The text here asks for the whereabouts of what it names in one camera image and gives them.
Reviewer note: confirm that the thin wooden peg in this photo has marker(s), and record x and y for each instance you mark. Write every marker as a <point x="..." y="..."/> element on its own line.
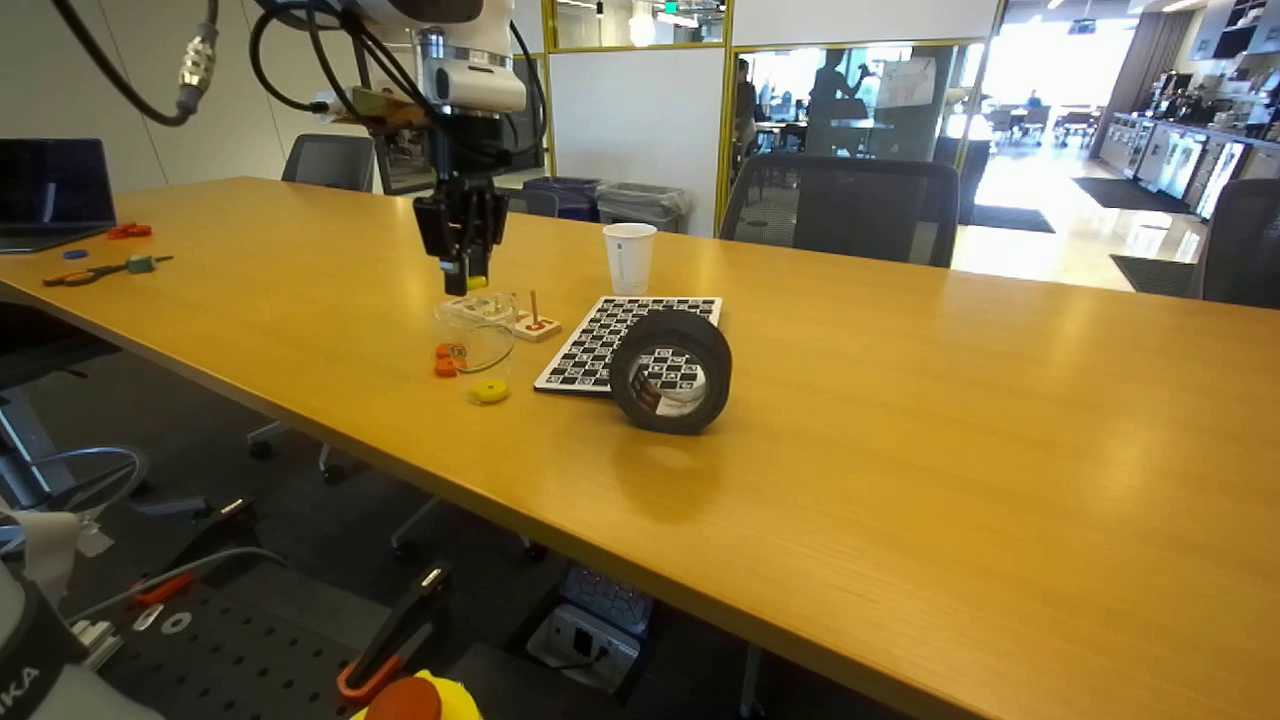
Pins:
<point x="532" y="305"/>

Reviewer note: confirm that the dark office chair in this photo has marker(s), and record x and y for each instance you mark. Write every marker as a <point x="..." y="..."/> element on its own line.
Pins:
<point x="1243" y="245"/>

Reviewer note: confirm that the yellow red emergency stop button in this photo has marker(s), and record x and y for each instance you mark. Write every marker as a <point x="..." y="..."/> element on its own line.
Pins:
<point x="423" y="698"/>

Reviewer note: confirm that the yellow coin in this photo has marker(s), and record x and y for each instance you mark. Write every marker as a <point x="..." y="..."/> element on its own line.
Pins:
<point x="488" y="390"/>

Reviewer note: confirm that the white paper cup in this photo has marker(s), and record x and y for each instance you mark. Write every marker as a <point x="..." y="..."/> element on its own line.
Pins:
<point x="630" y="259"/>

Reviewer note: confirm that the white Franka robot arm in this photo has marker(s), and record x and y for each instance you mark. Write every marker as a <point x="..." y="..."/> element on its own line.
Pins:
<point x="447" y="40"/>

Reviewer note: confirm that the black perforated breadboard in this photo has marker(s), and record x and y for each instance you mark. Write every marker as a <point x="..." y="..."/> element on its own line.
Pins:
<point x="254" y="653"/>

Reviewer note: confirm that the black laptop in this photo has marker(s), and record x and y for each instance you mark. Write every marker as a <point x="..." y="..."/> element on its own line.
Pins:
<point x="54" y="186"/>

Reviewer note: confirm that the person in dark clothes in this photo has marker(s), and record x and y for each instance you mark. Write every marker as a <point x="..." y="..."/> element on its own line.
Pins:
<point x="825" y="94"/>

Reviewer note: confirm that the black white marker checkerboard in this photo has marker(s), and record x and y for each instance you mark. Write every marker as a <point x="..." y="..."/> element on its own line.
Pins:
<point x="595" y="354"/>

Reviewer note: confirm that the small red toy piece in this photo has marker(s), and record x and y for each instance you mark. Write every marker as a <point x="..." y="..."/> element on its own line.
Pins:
<point x="131" y="229"/>

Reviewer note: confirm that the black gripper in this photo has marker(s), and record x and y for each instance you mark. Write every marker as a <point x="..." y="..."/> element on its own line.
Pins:
<point x="463" y="214"/>

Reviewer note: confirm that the black orange clamp tool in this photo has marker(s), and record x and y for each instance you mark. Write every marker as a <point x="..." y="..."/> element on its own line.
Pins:
<point x="393" y="641"/>

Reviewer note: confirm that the black tape roll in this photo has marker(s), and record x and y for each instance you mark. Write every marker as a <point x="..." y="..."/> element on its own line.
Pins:
<point x="671" y="373"/>

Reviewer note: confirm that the grey office chair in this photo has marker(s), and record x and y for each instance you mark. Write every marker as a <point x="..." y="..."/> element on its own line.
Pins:
<point x="330" y="163"/>

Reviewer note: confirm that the grey floor power box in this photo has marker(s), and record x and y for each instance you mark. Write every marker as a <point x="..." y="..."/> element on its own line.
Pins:
<point x="585" y="641"/>

